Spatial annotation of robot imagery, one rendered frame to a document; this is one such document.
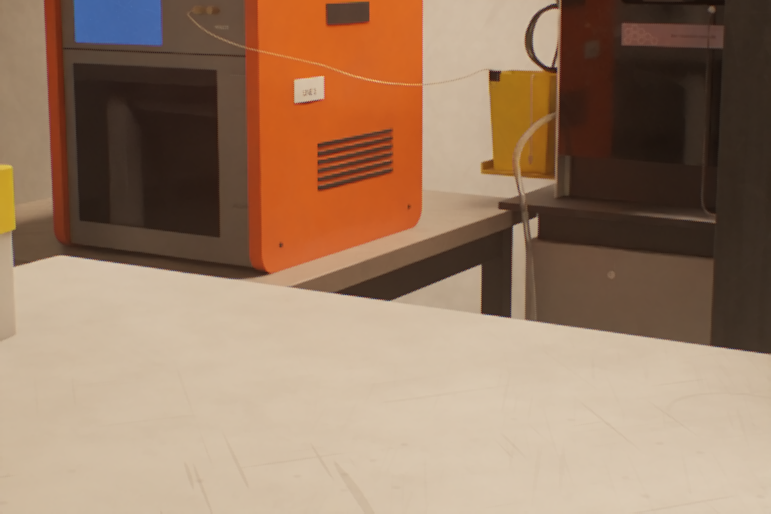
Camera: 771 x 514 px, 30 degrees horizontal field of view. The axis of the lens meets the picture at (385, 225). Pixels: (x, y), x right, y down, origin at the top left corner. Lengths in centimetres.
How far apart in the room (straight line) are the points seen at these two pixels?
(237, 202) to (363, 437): 122
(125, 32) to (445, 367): 125
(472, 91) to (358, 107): 162
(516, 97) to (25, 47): 245
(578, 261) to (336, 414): 154
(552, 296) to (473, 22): 147
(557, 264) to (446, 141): 147
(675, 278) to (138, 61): 84
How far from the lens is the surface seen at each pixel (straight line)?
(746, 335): 121
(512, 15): 355
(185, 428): 68
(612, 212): 217
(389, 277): 207
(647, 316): 218
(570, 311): 223
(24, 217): 233
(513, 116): 232
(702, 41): 217
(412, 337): 82
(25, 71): 452
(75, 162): 203
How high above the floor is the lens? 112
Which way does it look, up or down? 11 degrees down
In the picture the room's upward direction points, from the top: straight up
